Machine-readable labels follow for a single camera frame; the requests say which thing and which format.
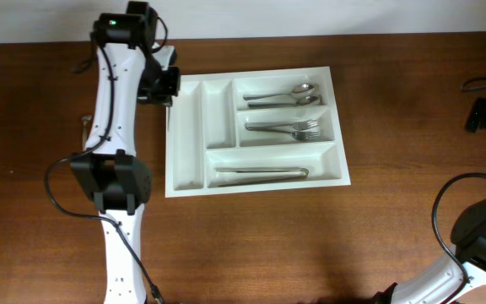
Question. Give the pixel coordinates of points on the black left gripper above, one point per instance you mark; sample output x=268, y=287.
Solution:
x=166, y=98

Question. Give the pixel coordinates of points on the small metal spoon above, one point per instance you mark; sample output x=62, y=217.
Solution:
x=168, y=116
x=85, y=120

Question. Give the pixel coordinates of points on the large steel spoon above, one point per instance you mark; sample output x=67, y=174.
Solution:
x=300, y=90
x=304, y=101

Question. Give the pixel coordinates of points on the steel fork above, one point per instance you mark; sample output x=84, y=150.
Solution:
x=297, y=135
x=298, y=126

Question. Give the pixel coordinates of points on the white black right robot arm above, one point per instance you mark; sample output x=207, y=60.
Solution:
x=460, y=270

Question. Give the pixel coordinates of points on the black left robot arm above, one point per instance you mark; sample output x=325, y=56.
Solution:
x=133, y=70

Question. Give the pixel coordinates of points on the white plastic cutlery tray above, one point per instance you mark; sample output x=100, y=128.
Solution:
x=254, y=131

